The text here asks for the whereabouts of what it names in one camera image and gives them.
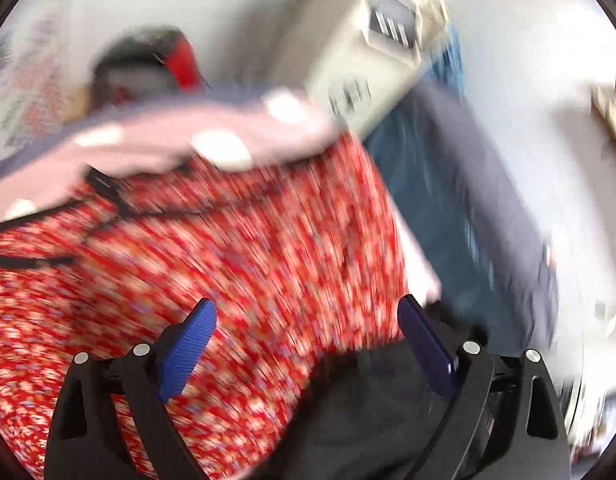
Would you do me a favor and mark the teal blue bed sheet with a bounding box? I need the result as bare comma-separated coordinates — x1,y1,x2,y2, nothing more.
363,30,526,356

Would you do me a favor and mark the black jacket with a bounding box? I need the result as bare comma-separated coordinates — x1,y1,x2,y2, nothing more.
247,303,495,480

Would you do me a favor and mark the pink bed sheet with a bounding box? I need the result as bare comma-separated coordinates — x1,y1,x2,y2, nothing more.
0,86,445,306

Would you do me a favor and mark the beige medical machine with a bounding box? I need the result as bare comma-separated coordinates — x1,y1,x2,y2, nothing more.
269,0,450,138

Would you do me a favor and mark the wall poster with QR code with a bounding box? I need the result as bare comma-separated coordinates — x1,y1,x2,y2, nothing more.
0,0,71,160

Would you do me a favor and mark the dark grey duvet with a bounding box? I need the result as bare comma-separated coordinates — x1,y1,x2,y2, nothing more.
413,82,558,351

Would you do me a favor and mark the red floral patterned garment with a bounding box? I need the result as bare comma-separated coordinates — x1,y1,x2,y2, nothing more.
0,136,408,479

